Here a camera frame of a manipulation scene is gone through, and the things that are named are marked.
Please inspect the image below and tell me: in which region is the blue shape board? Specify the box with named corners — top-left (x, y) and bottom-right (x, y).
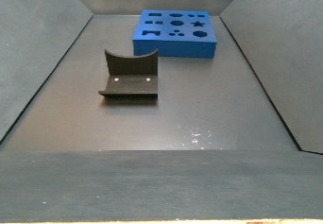
top-left (132, 9), bottom-right (217, 59)

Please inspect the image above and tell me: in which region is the black curved holder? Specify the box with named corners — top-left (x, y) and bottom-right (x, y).
top-left (98, 51), bottom-right (157, 97)

